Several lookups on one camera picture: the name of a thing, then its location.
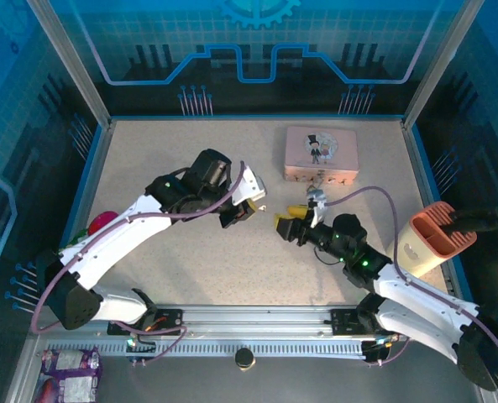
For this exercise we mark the green toy piece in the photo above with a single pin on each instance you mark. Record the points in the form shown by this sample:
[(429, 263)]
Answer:
[(80, 238)]

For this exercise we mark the beige coral utensil holder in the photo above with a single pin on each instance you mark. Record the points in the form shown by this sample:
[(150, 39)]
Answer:
[(425, 247)]

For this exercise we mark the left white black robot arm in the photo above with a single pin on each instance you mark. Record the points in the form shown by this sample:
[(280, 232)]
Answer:
[(118, 235)]

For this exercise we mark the black round knob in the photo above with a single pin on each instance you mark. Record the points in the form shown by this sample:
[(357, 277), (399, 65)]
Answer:
[(244, 359)]

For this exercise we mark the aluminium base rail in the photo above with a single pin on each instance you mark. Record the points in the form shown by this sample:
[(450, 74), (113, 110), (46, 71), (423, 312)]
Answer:
[(253, 321)]

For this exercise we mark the red ball toy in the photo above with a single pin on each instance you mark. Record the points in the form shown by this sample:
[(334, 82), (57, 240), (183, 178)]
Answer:
[(103, 222)]

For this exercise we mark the pink cartoon tin box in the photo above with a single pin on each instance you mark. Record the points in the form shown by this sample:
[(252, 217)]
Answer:
[(321, 153)]

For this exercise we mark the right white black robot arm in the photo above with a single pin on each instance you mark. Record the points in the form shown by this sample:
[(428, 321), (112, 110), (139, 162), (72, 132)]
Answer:
[(420, 302)]

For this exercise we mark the aluminium frame post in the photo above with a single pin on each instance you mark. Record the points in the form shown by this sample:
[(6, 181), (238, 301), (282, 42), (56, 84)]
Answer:
[(437, 63), (70, 63)]

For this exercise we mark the purple snack packet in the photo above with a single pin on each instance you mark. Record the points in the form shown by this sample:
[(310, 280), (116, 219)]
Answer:
[(70, 373)]

